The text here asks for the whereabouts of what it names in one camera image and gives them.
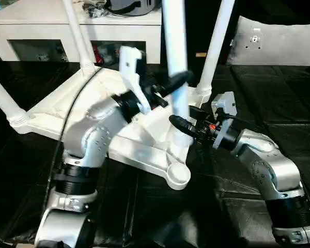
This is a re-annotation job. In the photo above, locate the white cabinet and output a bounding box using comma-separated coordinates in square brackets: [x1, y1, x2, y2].
[0, 7, 163, 64]

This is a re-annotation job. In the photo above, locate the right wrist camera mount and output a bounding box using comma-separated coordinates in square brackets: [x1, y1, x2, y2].
[211, 91, 237, 149]

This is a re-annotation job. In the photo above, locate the dark clutter pile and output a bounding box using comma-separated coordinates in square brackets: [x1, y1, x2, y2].
[84, 0, 110, 19]

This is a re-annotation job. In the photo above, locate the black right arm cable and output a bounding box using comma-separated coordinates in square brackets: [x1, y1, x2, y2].
[222, 115, 249, 130]

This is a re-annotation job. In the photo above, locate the white plastic table leg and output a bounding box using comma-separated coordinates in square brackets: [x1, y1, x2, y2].
[196, 0, 236, 95]
[161, 0, 194, 149]
[61, 0, 97, 77]
[0, 71, 30, 129]

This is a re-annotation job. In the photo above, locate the grey cushion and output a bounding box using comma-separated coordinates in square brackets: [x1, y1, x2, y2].
[226, 15, 310, 67]

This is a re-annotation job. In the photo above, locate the dark bag on cabinet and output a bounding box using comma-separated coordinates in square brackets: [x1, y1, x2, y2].
[107, 0, 156, 17]

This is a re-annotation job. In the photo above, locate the black cabinet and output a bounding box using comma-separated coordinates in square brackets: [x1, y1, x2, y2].
[159, 0, 241, 66]

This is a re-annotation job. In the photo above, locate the black mat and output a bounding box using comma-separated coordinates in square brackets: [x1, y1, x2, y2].
[0, 60, 310, 248]

